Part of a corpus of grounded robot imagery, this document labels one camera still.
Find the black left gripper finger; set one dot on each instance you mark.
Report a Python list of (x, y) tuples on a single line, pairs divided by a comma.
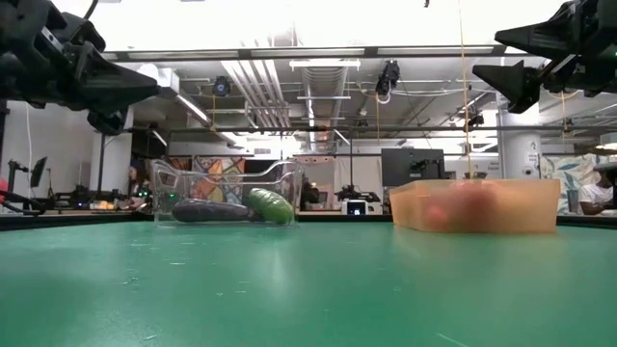
[(110, 123), (115, 89)]

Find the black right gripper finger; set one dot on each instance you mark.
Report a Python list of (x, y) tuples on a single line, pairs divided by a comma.
[(549, 36), (516, 84)]

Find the dark purple eggplant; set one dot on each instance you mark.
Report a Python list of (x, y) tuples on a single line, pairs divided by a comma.
[(212, 211)]

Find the green cucumber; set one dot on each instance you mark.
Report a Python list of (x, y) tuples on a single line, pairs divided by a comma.
[(271, 206)]

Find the black background robot arm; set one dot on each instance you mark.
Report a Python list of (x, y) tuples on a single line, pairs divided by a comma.
[(356, 194)]

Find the white ceiling air unit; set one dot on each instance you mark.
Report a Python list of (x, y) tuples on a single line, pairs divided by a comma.
[(166, 74)]

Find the person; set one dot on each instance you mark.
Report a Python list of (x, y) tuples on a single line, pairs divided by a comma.
[(136, 180), (595, 195)]

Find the black monitor on stand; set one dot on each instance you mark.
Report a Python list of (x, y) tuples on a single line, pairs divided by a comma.
[(38, 171)]

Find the clear plastic basket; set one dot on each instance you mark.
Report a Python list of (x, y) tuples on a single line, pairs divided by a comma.
[(169, 193)]

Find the colourful abstract painting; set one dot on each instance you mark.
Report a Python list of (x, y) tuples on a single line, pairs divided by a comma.
[(219, 173)]

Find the orange translucent plastic basket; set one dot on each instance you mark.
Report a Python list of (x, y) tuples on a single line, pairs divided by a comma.
[(482, 212)]

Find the white box with screen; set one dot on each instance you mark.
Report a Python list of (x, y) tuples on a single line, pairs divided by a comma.
[(356, 207)]

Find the green table mat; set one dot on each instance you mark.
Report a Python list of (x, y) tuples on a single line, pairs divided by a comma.
[(289, 299)]

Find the leaf pattern wall mural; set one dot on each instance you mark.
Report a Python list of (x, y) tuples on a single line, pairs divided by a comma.
[(564, 171)]

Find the black ceiling camera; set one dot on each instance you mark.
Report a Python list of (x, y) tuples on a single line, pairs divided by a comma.
[(222, 86), (388, 77)]

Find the silver ribbed ceiling duct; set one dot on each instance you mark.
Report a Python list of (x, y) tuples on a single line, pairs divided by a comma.
[(324, 82)]

